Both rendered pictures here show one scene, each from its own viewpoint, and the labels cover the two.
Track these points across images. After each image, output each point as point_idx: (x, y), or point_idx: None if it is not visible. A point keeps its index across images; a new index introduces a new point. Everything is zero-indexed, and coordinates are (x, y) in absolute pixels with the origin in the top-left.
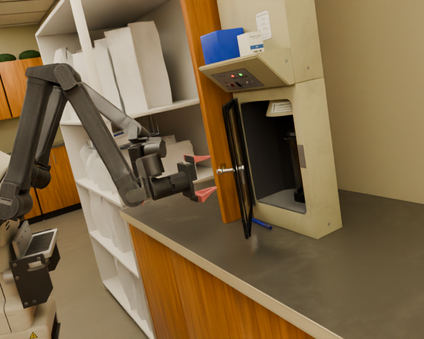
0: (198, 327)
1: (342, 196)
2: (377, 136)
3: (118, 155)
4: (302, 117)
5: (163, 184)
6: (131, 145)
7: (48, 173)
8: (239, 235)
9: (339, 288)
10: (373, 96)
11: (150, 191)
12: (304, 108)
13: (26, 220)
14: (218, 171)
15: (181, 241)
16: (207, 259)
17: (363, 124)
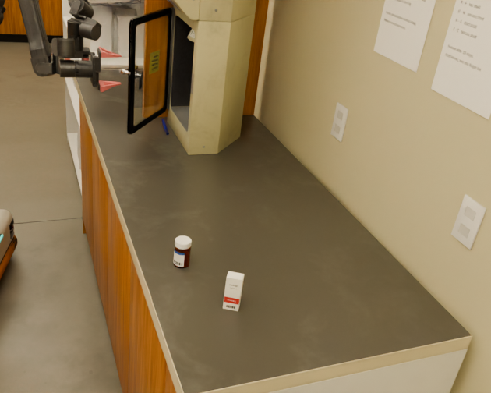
0: (96, 194)
1: (255, 130)
2: (295, 89)
3: (38, 30)
4: (199, 51)
5: (68, 66)
6: (71, 19)
7: (1, 15)
8: (139, 130)
9: (157, 189)
10: (302, 51)
11: (58, 68)
12: (203, 44)
13: (20, 35)
14: (121, 71)
15: (93, 118)
16: (97, 139)
17: (291, 72)
